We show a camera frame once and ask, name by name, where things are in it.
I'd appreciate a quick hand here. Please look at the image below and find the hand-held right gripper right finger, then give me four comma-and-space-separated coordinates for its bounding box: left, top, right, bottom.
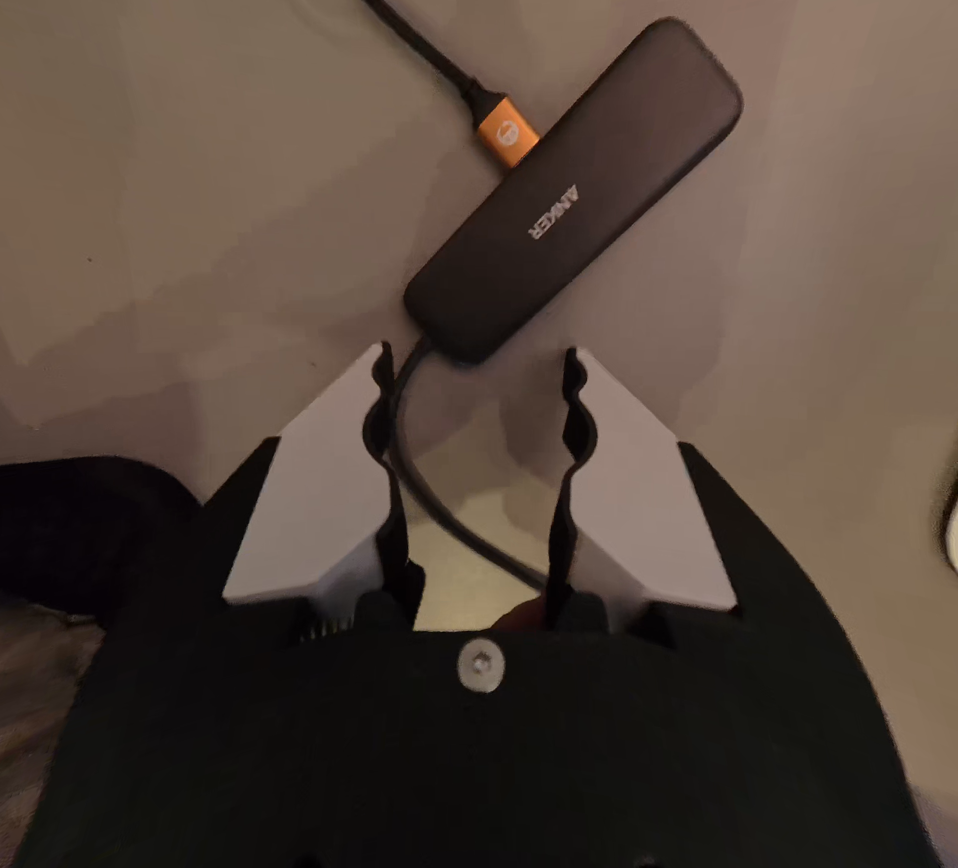
543, 346, 740, 634

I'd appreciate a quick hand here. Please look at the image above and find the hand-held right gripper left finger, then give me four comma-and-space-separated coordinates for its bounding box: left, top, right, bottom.
223, 340, 428, 631

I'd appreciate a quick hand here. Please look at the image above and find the slim dark grey usb hub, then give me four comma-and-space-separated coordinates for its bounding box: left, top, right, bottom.
403, 16, 744, 365

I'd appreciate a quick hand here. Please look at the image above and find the dark cloth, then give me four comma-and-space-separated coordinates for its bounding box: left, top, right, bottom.
0, 455, 205, 629

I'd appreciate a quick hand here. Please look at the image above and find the thick black hub cable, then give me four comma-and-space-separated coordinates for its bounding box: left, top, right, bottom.
389, 336, 549, 592

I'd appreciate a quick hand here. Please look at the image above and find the black cable orange plug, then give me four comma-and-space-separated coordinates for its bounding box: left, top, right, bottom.
295, 0, 543, 173

